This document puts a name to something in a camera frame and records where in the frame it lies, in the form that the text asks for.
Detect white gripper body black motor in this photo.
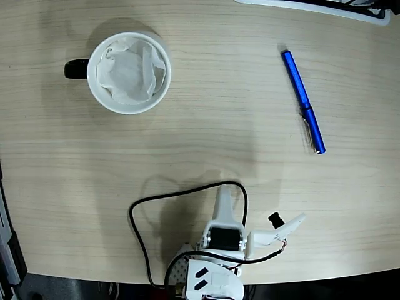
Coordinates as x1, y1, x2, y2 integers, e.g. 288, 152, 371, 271
197, 227, 250, 260

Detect blue pen with metal clip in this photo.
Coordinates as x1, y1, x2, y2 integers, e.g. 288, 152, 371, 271
280, 49, 326, 155

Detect crumpled white tissue paper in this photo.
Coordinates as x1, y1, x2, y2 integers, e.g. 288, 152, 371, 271
96, 36, 168, 106

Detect white framed flat device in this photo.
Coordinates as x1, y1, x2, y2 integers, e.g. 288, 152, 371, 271
234, 0, 391, 26

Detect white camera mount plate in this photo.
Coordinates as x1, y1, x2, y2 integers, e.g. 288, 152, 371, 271
246, 213, 306, 260

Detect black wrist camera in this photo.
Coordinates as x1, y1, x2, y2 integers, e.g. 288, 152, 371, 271
267, 211, 286, 230

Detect white perforated base plate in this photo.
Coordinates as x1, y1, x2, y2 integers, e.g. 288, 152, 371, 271
168, 242, 195, 284

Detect black camera cable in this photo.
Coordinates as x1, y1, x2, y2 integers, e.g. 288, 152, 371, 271
129, 180, 286, 288

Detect white mug with black handle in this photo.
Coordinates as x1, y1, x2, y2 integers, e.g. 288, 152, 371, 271
64, 31, 173, 116

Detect grey metal rail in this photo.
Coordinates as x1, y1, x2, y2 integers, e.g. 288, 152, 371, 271
0, 195, 21, 287

